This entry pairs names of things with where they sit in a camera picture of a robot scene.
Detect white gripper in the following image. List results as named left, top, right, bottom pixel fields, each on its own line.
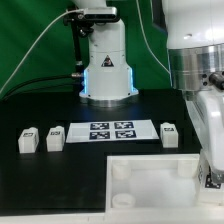
left=186, top=89, right=224, bottom=182

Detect white square tabletop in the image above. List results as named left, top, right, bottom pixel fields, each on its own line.
left=105, top=154, right=224, bottom=224

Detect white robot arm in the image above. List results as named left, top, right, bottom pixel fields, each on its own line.
left=71, top=0, right=224, bottom=183

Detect white marker sheet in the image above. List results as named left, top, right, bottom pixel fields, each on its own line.
left=66, top=120, right=158, bottom=143

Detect black cables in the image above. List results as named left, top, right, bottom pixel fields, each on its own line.
left=1, top=73, right=84, bottom=100

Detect grey camera on stand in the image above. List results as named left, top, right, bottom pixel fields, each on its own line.
left=76, top=7, right=119, bottom=22

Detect black camera stand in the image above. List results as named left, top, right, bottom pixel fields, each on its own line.
left=63, top=6, right=94, bottom=79

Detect white camera cable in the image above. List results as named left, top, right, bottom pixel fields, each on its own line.
left=0, top=9, right=84, bottom=96

